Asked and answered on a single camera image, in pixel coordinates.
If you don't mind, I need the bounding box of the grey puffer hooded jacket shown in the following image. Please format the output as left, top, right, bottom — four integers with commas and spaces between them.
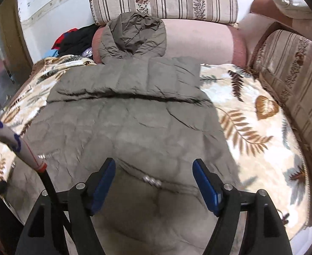
24, 11, 240, 254

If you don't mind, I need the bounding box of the pile of dark clothes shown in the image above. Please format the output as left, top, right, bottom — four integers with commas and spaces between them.
43, 24, 99, 58

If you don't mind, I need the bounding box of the leaf pattern fleece blanket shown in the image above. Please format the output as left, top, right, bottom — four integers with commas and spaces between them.
1, 56, 309, 239

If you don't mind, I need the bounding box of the striped floral side cushion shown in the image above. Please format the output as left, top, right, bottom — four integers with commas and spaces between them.
253, 29, 312, 179

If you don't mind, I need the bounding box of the pink sofa backrest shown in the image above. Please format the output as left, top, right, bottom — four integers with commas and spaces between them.
91, 12, 247, 67

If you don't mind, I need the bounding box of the white cloth on armrest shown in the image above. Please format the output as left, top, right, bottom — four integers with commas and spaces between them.
273, 0, 312, 20

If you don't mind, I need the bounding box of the white sleeved black cable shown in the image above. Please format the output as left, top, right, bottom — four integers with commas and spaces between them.
0, 107, 74, 239

